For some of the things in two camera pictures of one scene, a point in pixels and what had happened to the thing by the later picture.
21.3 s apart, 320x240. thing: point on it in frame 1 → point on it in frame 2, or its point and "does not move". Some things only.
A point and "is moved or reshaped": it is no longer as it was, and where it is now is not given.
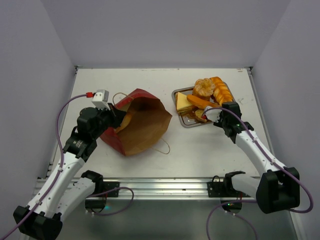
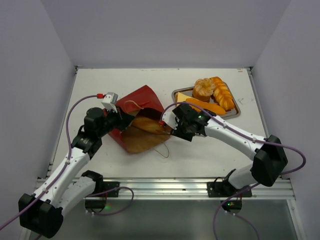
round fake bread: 204,88 does not move
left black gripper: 117,115 does not move
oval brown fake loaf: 125,122 is moved or reshaped
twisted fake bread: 222,92 does not move
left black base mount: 96,203 does not move
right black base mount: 225,189 does not move
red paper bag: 144,127 is moved or reshaped
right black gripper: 222,119 → 180,124
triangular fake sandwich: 182,101 does not move
